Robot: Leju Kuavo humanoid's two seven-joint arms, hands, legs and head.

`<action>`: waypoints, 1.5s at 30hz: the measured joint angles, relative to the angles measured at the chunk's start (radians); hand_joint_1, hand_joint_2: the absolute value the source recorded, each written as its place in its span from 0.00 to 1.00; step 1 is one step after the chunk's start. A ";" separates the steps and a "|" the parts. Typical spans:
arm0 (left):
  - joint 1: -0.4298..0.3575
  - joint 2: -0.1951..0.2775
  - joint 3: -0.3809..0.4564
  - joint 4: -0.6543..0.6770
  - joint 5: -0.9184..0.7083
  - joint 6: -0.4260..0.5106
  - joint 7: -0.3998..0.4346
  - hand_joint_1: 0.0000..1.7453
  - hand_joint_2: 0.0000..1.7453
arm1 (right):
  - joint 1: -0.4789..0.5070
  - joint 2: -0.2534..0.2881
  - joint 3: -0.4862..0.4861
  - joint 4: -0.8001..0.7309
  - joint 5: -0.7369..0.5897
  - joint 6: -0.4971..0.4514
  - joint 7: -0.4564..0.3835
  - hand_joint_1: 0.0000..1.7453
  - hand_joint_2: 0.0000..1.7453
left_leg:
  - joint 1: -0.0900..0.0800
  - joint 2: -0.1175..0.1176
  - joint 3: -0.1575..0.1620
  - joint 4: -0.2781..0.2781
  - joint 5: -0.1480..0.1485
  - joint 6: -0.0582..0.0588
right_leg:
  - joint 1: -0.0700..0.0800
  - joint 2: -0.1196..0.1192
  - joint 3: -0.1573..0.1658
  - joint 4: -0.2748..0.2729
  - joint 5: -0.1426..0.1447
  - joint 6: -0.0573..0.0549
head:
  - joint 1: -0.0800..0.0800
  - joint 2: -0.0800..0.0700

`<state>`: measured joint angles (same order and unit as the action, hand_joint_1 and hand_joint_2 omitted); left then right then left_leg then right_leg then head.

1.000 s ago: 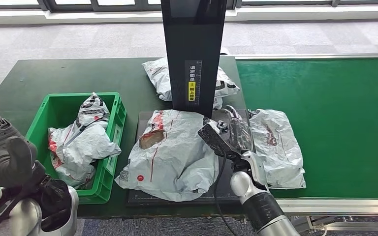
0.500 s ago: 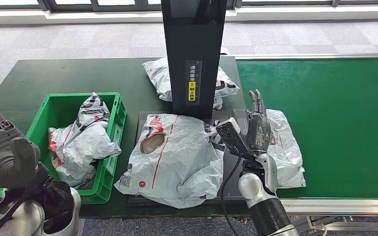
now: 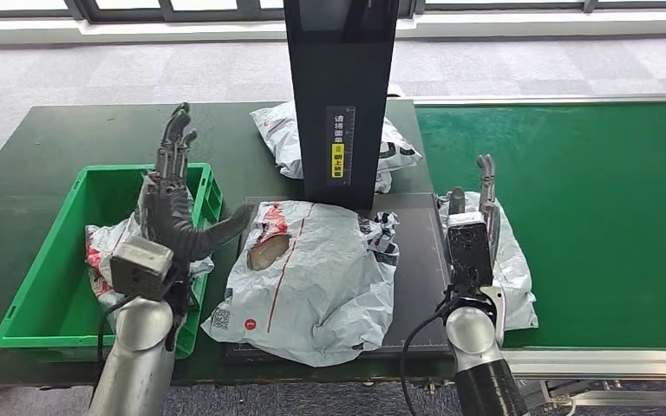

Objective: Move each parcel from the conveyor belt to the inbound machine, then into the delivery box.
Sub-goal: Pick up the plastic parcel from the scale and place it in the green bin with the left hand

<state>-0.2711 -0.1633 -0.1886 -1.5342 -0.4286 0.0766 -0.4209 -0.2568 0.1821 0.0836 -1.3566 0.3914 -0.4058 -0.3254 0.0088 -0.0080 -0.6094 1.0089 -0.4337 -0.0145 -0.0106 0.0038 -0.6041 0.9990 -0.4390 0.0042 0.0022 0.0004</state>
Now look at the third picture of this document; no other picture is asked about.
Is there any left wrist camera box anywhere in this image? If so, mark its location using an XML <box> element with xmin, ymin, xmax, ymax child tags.
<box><xmin>108</xmin><ymin>236</ymin><xmax>174</xmax><ymax>302</ymax></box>

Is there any dark window frame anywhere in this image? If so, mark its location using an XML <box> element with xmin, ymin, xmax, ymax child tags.
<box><xmin>0</xmin><ymin>0</ymin><xmax>666</xmax><ymax>24</ymax></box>

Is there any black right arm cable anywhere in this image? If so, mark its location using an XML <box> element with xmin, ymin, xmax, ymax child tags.
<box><xmin>399</xmin><ymin>287</ymin><xmax>454</xmax><ymax>416</ymax></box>

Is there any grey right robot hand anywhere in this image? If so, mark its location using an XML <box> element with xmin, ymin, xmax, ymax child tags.
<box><xmin>447</xmin><ymin>153</ymin><xmax>502</xmax><ymax>257</ymax></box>

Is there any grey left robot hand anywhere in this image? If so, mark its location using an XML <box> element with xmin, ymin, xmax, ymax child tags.
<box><xmin>140</xmin><ymin>101</ymin><xmax>257</xmax><ymax>265</ymax></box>

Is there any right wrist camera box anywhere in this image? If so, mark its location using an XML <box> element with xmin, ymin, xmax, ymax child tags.
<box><xmin>445</xmin><ymin>211</ymin><xmax>495</xmax><ymax>289</ymax></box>

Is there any black inbound scanner machine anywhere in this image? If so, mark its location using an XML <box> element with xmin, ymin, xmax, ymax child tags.
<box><xmin>224</xmin><ymin>0</ymin><xmax>467</xmax><ymax>363</ymax></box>

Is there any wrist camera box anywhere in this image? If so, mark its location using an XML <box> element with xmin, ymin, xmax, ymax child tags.
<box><xmin>445</xmin><ymin>211</ymin><xmax>495</xmax><ymax>289</ymax></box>
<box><xmin>108</xmin><ymin>236</ymin><xmax>174</xmax><ymax>302</ymax></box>

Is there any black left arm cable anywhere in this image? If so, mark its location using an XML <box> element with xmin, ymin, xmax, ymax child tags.
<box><xmin>88</xmin><ymin>294</ymin><xmax>139</xmax><ymax>416</ymax></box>

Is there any white parcel bag black print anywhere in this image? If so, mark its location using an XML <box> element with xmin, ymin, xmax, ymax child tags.
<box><xmin>249</xmin><ymin>84</ymin><xmax>423</xmax><ymax>195</ymax></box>

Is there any plain white parcel bag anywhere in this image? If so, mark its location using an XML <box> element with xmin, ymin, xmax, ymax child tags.
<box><xmin>436</xmin><ymin>191</ymin><xmax>539</xmax><ymax>331</ymax></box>

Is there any green plastic crate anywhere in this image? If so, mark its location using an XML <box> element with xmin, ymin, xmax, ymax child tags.
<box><xmin>0</xmin><ymin>163</ymin><xmax>224</xmax><ymax>361</ymax></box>

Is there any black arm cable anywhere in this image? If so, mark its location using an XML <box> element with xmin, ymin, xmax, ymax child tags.
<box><xmin>399</xmin><ymin>287</ymin><xmax>454</xmax><ymax>416</ymax></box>
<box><xmin>88</xmin><ymin>294</ymin><xmax>139</xmax><ymax>416</ymax></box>

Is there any white parcel bag brown tear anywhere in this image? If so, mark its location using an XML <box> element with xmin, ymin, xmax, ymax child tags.
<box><xmin>200</xmin><ymin>199</ymin><xmax>402</xmax><ymax>368</ymax></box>

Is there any yellow black label strip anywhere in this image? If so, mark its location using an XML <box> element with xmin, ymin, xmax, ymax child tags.
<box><xmin>325</xmin><ymin>105</ymin><xmax>357</xmax><ymax>186</ymax></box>

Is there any green conveyor belt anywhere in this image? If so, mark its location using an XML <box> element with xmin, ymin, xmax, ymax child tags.
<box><xmin>413</xmin><ymin>101</ymin><xmax>666</xmax><ymax>351</ymax></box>

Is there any grey parcel bag red lettering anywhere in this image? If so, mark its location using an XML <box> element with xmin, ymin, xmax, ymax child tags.
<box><xmin>84</xmin><ymin>189</ymin><xmax>215</xmax><ymax>309</ymax></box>

